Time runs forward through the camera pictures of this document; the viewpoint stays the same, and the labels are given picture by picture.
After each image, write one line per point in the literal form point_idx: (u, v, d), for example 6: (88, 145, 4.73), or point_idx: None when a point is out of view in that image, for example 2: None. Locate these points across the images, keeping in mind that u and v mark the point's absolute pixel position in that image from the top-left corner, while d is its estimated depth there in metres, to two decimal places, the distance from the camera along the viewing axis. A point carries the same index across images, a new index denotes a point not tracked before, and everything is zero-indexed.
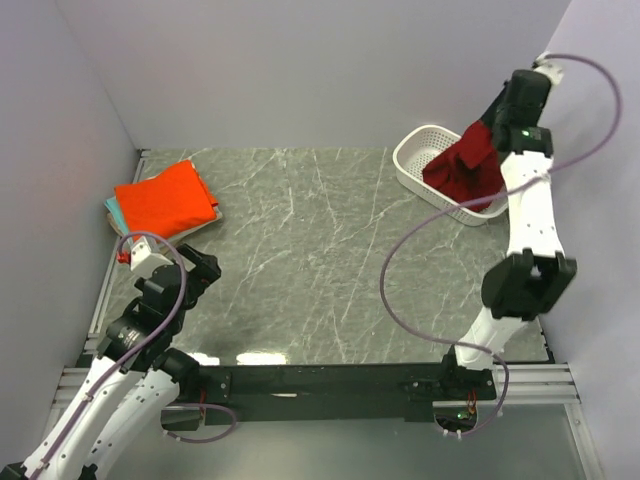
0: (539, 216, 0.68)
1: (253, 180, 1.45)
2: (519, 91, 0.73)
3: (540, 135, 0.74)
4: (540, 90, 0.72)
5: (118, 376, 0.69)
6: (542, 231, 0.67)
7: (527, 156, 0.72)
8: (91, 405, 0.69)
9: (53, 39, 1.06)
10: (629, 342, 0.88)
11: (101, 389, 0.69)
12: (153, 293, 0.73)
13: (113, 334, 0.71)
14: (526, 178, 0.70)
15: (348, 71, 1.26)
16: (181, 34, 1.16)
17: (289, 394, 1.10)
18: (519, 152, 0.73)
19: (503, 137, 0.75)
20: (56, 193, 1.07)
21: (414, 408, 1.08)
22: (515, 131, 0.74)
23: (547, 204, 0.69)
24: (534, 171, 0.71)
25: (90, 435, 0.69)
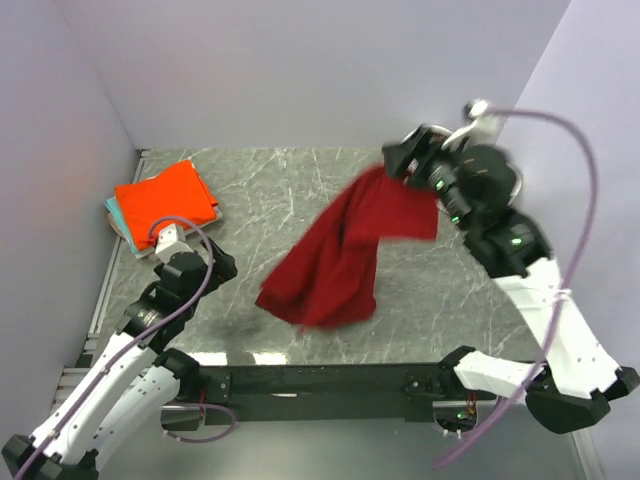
0: (581, 346, 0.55)
1: (253, 180, 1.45)
2: (490, 193, 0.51)
3: (529, 236, 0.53)
4: (510, 185, 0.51)
5: (136, 353, 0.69)
6: (595, 358, 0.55)
7: (534, 274, 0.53)
8: (106, 379, 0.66)
9: (53, 39, 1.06)
10: (629, 342, 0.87)
11: (117, 364, 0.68)
12: (170, 277, 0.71)
13: (132, 313, 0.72)
14: (546, 302, 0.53)
15: (347, 71, 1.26)
16: (180, 34, 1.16)
17: (289, 394, 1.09)
18: (524, 271, 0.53)
19: (492, 254, 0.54)
20: (56, 193, 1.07)
21: (414, 407, 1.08)
22: (503, 243, 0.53)
23: (581, 321, 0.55)
24: (553, 290, 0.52)
25: (101, 412, 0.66)
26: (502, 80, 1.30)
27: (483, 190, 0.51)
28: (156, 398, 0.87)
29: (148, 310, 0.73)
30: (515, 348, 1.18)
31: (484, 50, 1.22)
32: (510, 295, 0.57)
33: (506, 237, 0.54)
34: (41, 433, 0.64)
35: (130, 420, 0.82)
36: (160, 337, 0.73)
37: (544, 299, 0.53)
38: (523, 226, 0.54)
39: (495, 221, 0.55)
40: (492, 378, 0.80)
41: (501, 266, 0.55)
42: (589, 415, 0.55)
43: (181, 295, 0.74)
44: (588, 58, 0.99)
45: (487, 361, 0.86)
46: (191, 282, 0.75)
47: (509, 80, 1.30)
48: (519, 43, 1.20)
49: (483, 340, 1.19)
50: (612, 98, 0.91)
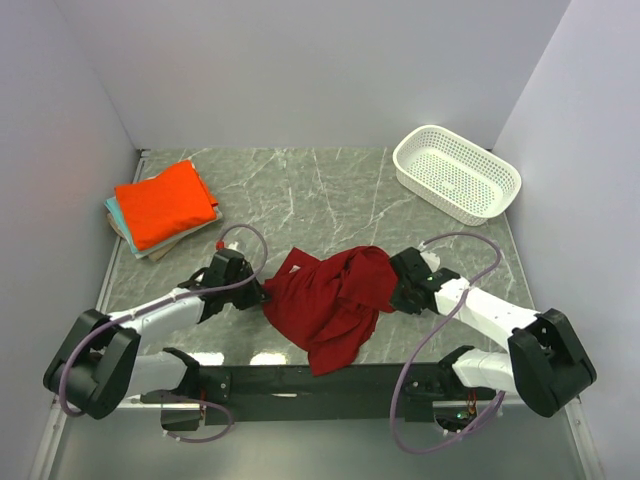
0: (493, 307, 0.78)
1: (252, 180, 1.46)
2: (406, 261, 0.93)
3: (442, 273, 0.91)
4: (413, 255, 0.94)
5: (193, 300, 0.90)
6: (510, 311, 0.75)
7: (446, 287, 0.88)
8: (173, 304, 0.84)
9: (53, 41, 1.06)
10: (629, 342, 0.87)
11: (182, 300, 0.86)
12: (219, 261, 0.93)
13: (189, 281, 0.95)
14: (458, 295, 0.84)
15: (346, 71, 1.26)
16: (178, 35, 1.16)
17: (289, 394, 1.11)
18: (439, 288, 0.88)
19: (424, 293, 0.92)
20: (56, 193, 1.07)
21: (415, 410, 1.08)
22: (425, 282, 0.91)
23: (490, 297, 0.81)
24: (460, 288, 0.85)
25: (157, 327, 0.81)
26: (501, 80, 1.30)
27: (403, 262, 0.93)
28: (166, 369, 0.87)
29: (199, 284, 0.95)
30: None
31: (484, 50, 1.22)
32: (449, 311, 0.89)
33: (425, 280, 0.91)
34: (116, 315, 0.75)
35: (146, 376, 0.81)
36: (207, 307, 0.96)
37: (456, 294, 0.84)
38: (437, 270, 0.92)
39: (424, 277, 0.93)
40: (488, 374, 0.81)
41: (433, 302, 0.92)
42: (519, 351, 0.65)
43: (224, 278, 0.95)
44: (587, 57, 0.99)
45: (483, 356, 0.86)
46: (233, 271, 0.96)
47: (509, 79, 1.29)
48: (519, 43, 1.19)
49: (483, 339, 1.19)
50: (611, 98, 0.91)
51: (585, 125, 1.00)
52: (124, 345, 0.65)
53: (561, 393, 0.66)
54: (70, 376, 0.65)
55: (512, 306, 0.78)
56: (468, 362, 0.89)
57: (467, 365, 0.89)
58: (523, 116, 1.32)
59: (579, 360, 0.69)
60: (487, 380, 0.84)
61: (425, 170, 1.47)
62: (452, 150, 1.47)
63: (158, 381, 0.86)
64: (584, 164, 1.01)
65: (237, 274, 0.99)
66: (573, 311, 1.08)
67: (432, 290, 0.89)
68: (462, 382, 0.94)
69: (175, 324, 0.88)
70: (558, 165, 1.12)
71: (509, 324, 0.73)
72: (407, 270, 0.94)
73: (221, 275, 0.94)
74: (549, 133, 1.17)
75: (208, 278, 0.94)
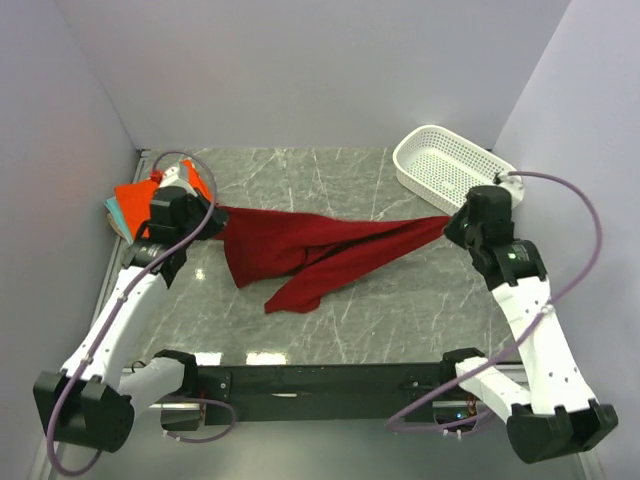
0: (555, 362, 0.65)
1: (253, 180, 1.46)
2: (488, 211, 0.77)
3: (527, 255, 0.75)
4: (503, 208, 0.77)
5: (150, 279, 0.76)
6: (567, 378, 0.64)
7: (522, 287, 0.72)
8: (127, 305, 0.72)
9: (53, 40, 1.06)
10: (629, 342, 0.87)
11: (134, 290, 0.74)
12: (160, 210, 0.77)
13: (133, 249, 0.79)
14: (529, 314, 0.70)
15: (346, 70, 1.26)
16: (178, 36, 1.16)
17: (289, 394, 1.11)
18: (513, 282, 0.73)
19: (490, 262, 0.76)
20: (56, 192, 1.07)
21: (415, 409, 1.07)
22: (501, 253, 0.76)
23: (563, 344, 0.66)
24: (536, 304, 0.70)
25: (126, 338, 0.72)
26: (501, 80, 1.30)
27: (484, 210, 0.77)
28: (163, 376, 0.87)
29: (150, 245, 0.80)
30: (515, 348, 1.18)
31: (484, 50, 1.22)
32: (503, 307, 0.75)
33: (503, 251, 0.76)
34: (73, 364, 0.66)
35: (148, 386, 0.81)
36: (168, 267, 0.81)
37: (526, 310, 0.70)
38: (520, 246, 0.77)
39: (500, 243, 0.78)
40: (486, 389, 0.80)
41: (496, 276, 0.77)
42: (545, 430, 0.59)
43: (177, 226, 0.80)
44: (587, 56, 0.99)
45: (488, 370, 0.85)
46: (183, 213, 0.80)
47: (510, 79, 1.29)
48: (519, 43, 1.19)
49: (483, 340, 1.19)
50: (612, 97, 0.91)
51: (585, 124, 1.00)
52: (96, 398, 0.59)
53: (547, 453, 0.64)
54: (68, 430, 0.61)
55: (575, 370, 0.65)
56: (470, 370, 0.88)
57: (469, 373, 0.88)
58: (522, 117, 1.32)
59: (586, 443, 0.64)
60: (482, 395, 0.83)
61: (426, 170, 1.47)
62: (452, 150, 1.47)
63: (160, 386, 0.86)
64: (584, 164, 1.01)
65: (185, 215, 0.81)
66: (572, 311, 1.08)
67: (505, 269, 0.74)
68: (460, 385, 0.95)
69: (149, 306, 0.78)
70: (557, 165, 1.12)
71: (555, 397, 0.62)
72: (485, 222, 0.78)
73: (168, 224, 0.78)
74: (549, 132, 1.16)
75: (159, 234, 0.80)
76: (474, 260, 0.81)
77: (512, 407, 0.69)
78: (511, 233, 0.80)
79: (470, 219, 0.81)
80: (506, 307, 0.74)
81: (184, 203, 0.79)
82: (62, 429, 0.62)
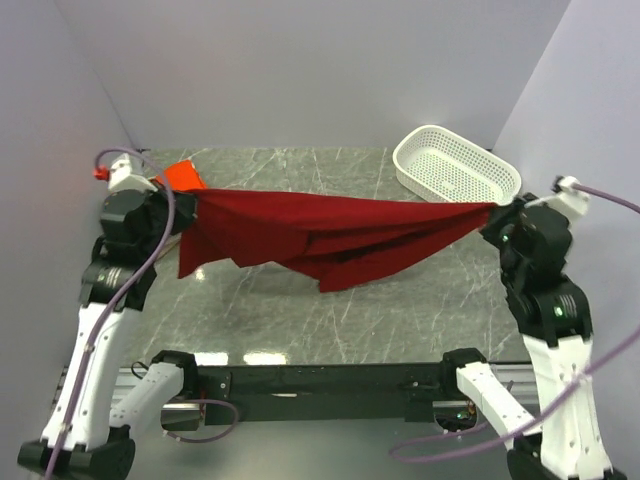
0: (580, 431, 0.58)
1: (253, 180, 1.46)
2: (539, 250, 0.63)
3: (575, 310, 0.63)
4: (561, 249, 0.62)
5: (115, 317, 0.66)
6: (586, 448, 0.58)
7: (566, 348, 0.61)
8: (96, 354, 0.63)
9: (53, 40, 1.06)
10: (629, 342, 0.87)
11: (101, 336, 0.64)
12: (115, 226, 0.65)
13: (90, 281, 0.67)
14: (563, 379, 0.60)
15: (346, 70, 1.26)
16: (178, 35, 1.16)
17: (289, 394, 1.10)
18: (554, 342, 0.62)
19: (530, 310, 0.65)
20: (56, 192, 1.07)
21: (415, 409, 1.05)
22: (544, 306, 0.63)
23: (591, 410, 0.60)
24: (574, 367, 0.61)
25: (107, 385, 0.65)
26: (501, 80, 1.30)
27: (535, 247, 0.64)
28: (163, 386, 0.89)
29: (108, 268, 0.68)
30: (515, 347, 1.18)
31: (484, 50, 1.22)
32: (533, 357, 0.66)
33: (548, 301, 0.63)
34: (52, 431, 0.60)
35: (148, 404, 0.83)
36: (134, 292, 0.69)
37: (560, 375, 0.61)
38: (569, 296, 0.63)
39: (544, 286, 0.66)
40: (487, 402, 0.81)
41: (535, 328, 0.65)
42: None
43: (138, 243, 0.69)
44: (587, 56, 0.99)
45: (491, 383, 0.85)
46: (140, 223, 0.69)
47: (509, 79, 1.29)
48: (519, 43, 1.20)
49: (483, 340, 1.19)
50: (612, 97, 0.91)
51: (585, 124, 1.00)
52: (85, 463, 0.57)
53: None
54: None
55: (598, 438, 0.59)
56: (473, 380, 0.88)
57: (472, 383, 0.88)
58: (523, 116, 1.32)
59: None
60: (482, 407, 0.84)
61: (426, 170, 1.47)
62: (452, 150, 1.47)
63: (160, 397, 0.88)
64: (585, 163, 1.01)
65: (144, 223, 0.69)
66: None
67: (547, 325, 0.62)
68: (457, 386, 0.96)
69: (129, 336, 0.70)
70: (557, 164, 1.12)
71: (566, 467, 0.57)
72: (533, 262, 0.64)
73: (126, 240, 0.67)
74: (549, 132, 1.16)
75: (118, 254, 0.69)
76: (510, 299, 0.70)
77: (511, 435, 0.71)
78: (562, 274, 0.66)
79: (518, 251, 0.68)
80: (539, 363, 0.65)
81: (145, 211, 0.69)
82: None
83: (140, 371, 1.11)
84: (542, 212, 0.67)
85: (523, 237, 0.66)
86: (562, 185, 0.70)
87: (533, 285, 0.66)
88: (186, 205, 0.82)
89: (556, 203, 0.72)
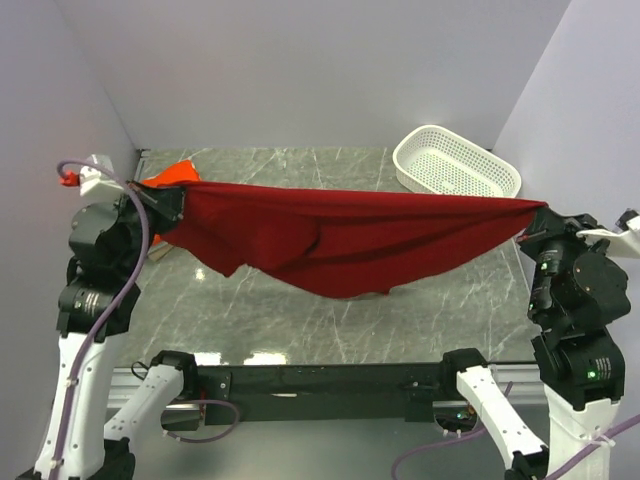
0: None
1: (252, 180, 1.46)
2: (586, 311, 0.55)
3: (610, 374, 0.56)
4: (612, 315, 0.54)
5: (97, 349, 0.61)
6: None
7: (591, 407, 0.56)
8: (80, 386, 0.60)
9: (52, 40, 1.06)
10: (630, 342, 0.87)
11: (84, 368, 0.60)
12: (86, 250, 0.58)
13: (67, 304, 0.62)
14: (584, 439, 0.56)
15: (346, 71, 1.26)
16: (178, 35, 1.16)
17: (289, 394, 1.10)
18: (581, 404, 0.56)
19: (560, 369, 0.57)
20: (56, 192, 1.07)
21: (415, 409, 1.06)
22: (578, 368, 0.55)
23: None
24: (596, 430, 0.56)
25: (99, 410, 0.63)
26: (501, 80, 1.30)
27: (580, 307, 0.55)
28: (163, 390, 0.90)
29: (86, 291, 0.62)
30: (515, 347, 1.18)
31: (484, 51, 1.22)
32: (553, 406, 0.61)
33: (585, 364, 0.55)
34: (45, 465, 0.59)
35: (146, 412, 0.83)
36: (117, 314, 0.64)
37: (581, 434, 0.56)
38: (604, 359, 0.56)
39: (581, 344, 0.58)
40: (488, 411, 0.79)
41: (563, 385, 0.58)
42: None
43: (115, 265, 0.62)
44: (587, 57, 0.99)
45: (493, 392, 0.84)
46: (114, 246, 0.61)
47: (509, 79, 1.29)
48: (520, 43, 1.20)
49: (483, 339, 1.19)
50: (612, 97, 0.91)
51: (585, 124, 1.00)
52: None
53: None
54: None
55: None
56: (473, 387, 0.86)
57: (472, 389, 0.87)
58: (522, 116, 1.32)
59: None
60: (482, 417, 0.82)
61: (426, 170, 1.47)
62: (452, 150, 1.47)
63: (160, 402, 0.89)
64: (585, 164, 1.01)
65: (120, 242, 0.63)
66: None
67: (577, 389, 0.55)
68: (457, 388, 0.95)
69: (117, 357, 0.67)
70: (557, 165, 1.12)
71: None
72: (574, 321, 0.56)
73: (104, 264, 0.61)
74: (549, 132, 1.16)
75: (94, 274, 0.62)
76: (536, 347, 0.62)
77: (512, 454, 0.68)
78: (604, 331, 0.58)
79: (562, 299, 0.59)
80: (558, 412, 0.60)
81: (118, 228, 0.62)
82: None
83: (140, 371, 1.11)
84: (597, 263, 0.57)
85: (569, 291, 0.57)
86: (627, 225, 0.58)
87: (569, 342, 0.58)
88: (169, 203, 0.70)
89: (609, 241, 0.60)
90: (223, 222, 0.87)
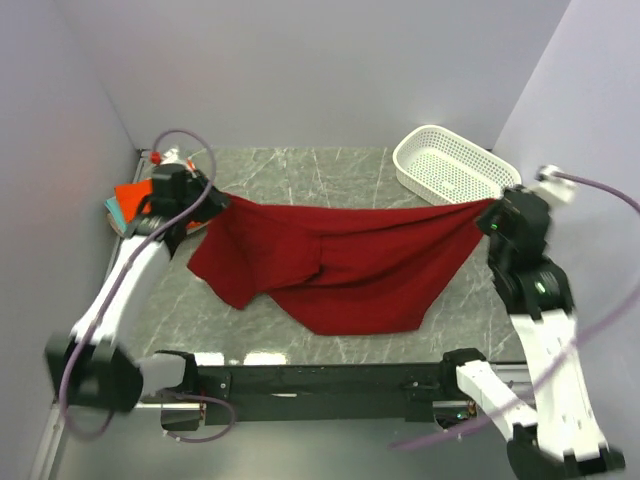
0: (571, 405, 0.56)
1: (252, 180, 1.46)
2: (520, 231, 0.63)
3: (557, 286, 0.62)
4: (544, 227, 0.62)
5: (154, 248, 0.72)
6: (581, 424, 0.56)
7: (549, 324, 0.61)
8: (131, 273, 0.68)
9: (52, 40, 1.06)
10: (630, 343, 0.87)
11: (138, 259, 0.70)
12: (161, 182, 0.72)
13: (135, 223, 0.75)
14: (550, 355, 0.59)
15: (346, 70, 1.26)
16: (177, 35, 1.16)
17: (289, 394, 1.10)
18: (537, 316, 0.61)
19: (514, 289, 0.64)
20: (56, 192, 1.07)
21: (414, 409, 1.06)
22: (526, 283, 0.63)
23: (580, 383, 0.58)
24: (558, 343, 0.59)
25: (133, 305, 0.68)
26: (501, 80, 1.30)
27: (516, 229, 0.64)
28: (169, 367, 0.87)
29: (149, 218, 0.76)
30: (515, 347, 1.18)
31: (484, 50, 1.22)
32: (521, 337, 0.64)
33: (529, 277, 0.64)
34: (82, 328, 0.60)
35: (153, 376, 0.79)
36: (170, 238, 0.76)
37: (548, 350, 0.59)
38: (550, 274, 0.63)
39: (528, 266, 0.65)
40: (488, 397, 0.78)
41: (520, 305, 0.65)
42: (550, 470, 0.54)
43: (175, 201, 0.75)
44: (587, 57, 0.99)
45: (491, 380, 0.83)
46: (178, 189, 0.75)
47: (510, 79, 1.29)
48: (520, 42, 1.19)
49: (483, 340, 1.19)
50: (612, 96, 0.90)
51: (585, 123, 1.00)
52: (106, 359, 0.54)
53: None
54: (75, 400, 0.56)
55: (590, 414, 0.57)
56: (473, 377, 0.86)
57: (471, 378, 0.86)
58: (523, 116, 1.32)
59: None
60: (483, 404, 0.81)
61: (426, 170, 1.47)
62: (452, 150, 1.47)
63: (162, 378, 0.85)
64: (585, 163, 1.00)
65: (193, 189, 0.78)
66: None
67: (529, 299, 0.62)
68: (461, 382, 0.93)
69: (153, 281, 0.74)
70: (557, 165, 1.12)
71: (561, 440, 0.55)
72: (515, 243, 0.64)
73: (171, 197, 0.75)
74: (549, 131, 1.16)
75: (159, 205, 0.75)
76: (496, 284, 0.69)
77: (512, 426, 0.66)
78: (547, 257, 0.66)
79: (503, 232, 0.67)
80: (525, 341, 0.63)
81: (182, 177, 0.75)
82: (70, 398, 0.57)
83: None
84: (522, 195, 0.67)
85: (507, 222, 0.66)
86: (544, 174, 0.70)
87: (517, 267, 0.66)
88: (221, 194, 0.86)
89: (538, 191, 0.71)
90: (251, 236, 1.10)
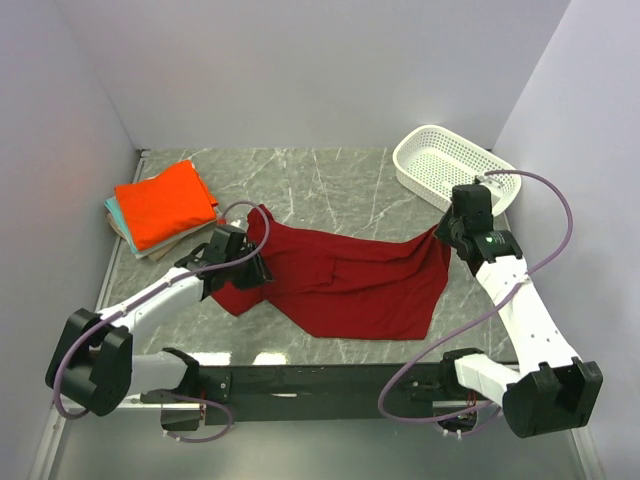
0: (536, 325, 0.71)
1: (252, 180, 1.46)
2: (468, 206, 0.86)
3: (503, 239, 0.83)
4: (482, 200, 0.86)
5: (193, 281, 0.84)
6: (549, 339, 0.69)
7: (500, 263, 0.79)
8: (169, 289, 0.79)
9: (52, 41, 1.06)
10: (629, 342, 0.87)
11: (178, 282, 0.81)
12: (221, 236, 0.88)
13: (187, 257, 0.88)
14: (507, 284, 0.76)
15: (345, 70, 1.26)
16: (176, 35, 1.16)
17: (289, 394, 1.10)
18: (491, 259, 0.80)
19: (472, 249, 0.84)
20: (56, 193, 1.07)
21: (415, 409, 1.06)
22: (481, 242, 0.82)
23: (541, 308, 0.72)
24: (514, 276, 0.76)
25: (154, 316, 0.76)
26: (501, 80, 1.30)
27: (465, 204, 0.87)
28: (168, 366, 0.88)
29: (198, 260, 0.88)
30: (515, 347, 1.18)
31: (484, 50, 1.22)
32: (486, 286, 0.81)
33: (481, 238, 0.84)
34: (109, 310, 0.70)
35: (150, 370, 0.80)
36: (208, 282, 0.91)
37: (506, 282, 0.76)
38: (499, 234, 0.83)
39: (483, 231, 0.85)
40: (484, 376, 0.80)
41: (477, 258, 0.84)
42: (532, 386, 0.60)
43: (226, 255, 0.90)
44: (586, 59, 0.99)
45: (486, 362, 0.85)
46: (234, 247, 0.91)
47: (509, 79, 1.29)
48: (520, 43, 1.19)
49: (483, 339, 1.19)
50: (612, 96, 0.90)
51: (585, 123, 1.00)
52: (116, 345, 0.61)
53: (545, 425, 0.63)
54: (71, 376, 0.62)
55: (556, 332, 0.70)
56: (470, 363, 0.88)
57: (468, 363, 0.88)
58: (523, 116, 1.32)
59: (579, 413, 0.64)
60: (481, 386, 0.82)
61: (425, 170, 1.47)
62: (452, 150, 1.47)
63: (159, 379, 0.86)
64: (585, 163, 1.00)
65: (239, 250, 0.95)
66: (570, 311, 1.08)
67: (484, 253, 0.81)
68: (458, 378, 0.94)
69: (172, 309, 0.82)
70: (557, 165, 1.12)
71: (538, 357, 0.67)
72: (464, 214, 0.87)
73: (223, 252, 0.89)
74: (549, 131, 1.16)
75: (211, 256, 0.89)
76: (459, 248, 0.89)
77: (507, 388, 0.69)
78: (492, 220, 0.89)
79: (453, 215, 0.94)
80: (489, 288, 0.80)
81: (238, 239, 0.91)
82: (67, 373, 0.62)
83: None
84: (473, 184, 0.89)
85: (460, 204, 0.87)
86: None
87: (472, 232, 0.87)
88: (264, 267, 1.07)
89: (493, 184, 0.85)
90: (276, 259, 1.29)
